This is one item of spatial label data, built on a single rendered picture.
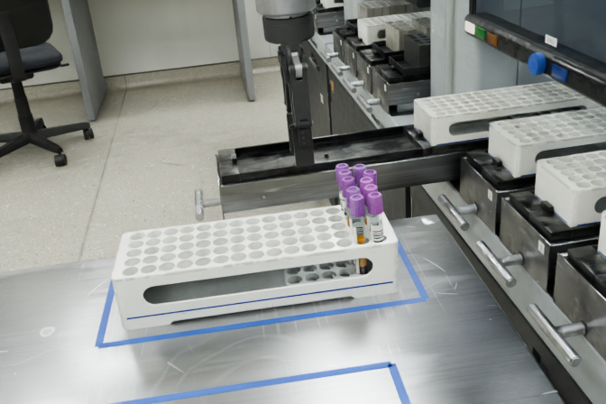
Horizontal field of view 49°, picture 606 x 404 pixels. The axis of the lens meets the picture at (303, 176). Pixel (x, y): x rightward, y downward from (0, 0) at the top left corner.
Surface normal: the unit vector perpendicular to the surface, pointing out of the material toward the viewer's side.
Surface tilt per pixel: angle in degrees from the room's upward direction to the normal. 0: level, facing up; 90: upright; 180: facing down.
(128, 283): 90
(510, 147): 90
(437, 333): 0
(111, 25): 90
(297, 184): 90
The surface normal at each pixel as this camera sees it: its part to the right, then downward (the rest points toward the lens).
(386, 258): 0.12, 0.40
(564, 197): -0.98, 0.14
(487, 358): -0.08, -0.91
